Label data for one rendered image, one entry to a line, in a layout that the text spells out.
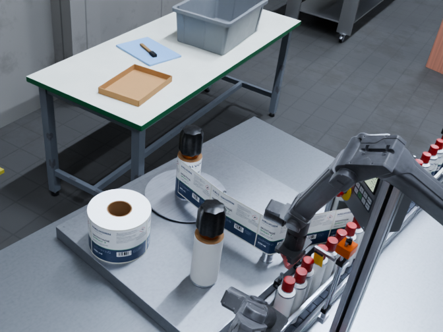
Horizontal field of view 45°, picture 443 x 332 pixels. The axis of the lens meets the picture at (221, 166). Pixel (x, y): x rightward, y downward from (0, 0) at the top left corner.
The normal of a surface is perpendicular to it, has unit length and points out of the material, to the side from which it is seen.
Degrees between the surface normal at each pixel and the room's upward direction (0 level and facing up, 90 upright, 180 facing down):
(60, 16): 90
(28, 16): 90
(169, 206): 0
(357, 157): 42
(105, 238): 90
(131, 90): 0
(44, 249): 0
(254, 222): 90
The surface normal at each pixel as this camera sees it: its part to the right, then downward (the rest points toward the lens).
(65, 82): 0.11, -0.80
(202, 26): -0.46, 0.55
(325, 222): 0.35, 0.58
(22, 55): 0.86, 0.37
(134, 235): 0.61, 0.52
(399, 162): 0.38, -0.20
